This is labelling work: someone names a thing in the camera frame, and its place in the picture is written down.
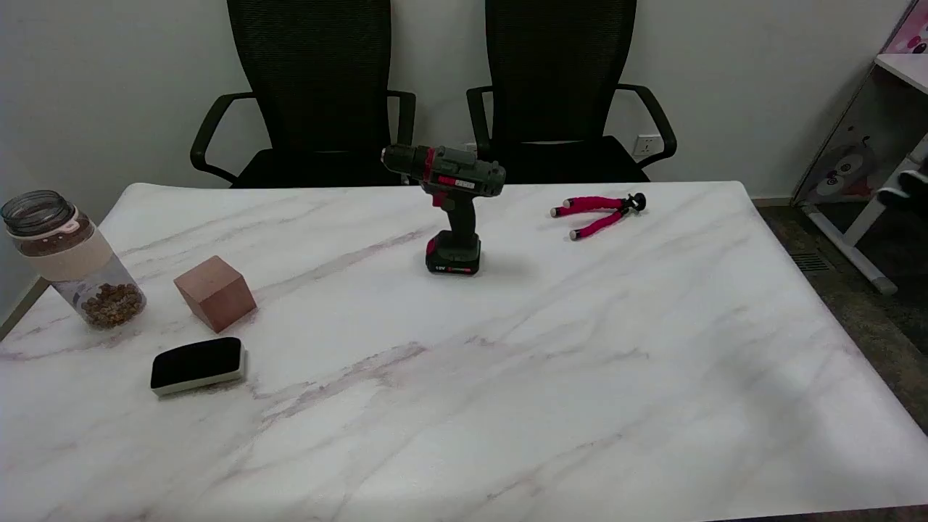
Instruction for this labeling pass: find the green and red power screwdriver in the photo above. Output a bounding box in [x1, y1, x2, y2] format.
[381, 144, 507, 276]

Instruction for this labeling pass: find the pink flexible mini tripod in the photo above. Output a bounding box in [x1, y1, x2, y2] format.
[550, 192, 647, 241]

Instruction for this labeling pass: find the black mesh office chair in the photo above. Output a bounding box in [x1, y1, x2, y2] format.
[190, 0, 417, 189]
[466, 0, 678, 183]

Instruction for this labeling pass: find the brown wooden cube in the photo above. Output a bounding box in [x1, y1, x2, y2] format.
[173, 255, 257, 334]

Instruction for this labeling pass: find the black whiteboard eraser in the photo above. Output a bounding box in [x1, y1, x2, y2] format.
[150, 336, 247, 397]

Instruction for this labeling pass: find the clear jar with brown pellets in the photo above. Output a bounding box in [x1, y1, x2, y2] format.
[1, 190, 147, 331]

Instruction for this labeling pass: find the white desk with cartoon panel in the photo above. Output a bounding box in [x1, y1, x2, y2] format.
[792, 0, 928, 296]

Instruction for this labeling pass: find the black shoe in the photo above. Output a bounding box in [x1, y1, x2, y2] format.
[876, 167, 928, 220]

